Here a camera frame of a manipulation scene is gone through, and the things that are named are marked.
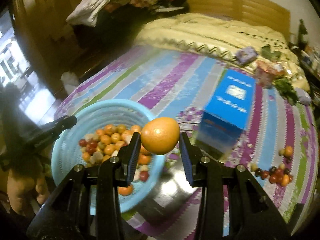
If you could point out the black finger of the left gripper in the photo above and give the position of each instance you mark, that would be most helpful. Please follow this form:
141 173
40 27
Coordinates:
56 129

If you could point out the fruit pile in basket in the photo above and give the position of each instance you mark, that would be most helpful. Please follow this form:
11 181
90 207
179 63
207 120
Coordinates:
105 143

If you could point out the cream yellow quilt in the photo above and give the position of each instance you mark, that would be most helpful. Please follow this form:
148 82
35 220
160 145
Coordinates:
213 37

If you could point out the plastic bag of greens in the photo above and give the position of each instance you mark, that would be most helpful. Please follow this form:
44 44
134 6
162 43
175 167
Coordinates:
270 72

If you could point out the wooden headboard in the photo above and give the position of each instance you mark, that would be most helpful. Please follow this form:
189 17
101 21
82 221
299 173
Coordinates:
253 12

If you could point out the person's left hand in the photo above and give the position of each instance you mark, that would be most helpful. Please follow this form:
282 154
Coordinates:
24 184

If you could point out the tan longan in row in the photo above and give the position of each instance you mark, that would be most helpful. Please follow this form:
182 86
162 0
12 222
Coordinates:
253 167

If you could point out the black desk lamp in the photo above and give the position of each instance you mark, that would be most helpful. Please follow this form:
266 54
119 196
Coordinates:
302 31

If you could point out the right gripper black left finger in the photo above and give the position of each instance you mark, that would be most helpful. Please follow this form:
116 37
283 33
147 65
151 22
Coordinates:
128 156

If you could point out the tan longan at back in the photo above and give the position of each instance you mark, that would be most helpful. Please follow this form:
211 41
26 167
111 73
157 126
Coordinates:
281 152

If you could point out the red tomato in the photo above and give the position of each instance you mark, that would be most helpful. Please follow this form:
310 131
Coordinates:
279 172
290 178
264 174
273 179

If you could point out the small purple tissue pack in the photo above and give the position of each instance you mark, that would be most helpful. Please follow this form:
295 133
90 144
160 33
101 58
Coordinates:
246 55

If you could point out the striped floral bed sheet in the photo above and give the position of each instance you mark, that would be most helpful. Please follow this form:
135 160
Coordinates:
178 85

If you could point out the dark plum in row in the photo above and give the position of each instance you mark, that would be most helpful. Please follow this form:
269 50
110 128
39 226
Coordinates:
257 172

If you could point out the red tomato in row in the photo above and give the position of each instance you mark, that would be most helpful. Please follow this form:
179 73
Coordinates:
264 174

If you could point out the large orange front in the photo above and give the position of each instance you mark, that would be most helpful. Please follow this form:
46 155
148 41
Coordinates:
285 180

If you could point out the small purple pouch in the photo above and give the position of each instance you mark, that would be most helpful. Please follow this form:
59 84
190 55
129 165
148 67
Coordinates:
303 97

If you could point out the dark plum left of pile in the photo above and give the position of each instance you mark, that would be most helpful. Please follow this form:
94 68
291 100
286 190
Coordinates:
272 170

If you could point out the light blue plastic basket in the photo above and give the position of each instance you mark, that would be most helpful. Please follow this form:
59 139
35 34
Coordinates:
66 150

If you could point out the blue cardboard box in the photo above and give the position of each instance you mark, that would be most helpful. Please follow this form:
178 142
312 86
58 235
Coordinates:
226 115

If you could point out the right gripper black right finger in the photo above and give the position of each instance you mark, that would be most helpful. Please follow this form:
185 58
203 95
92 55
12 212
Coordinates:
191 158

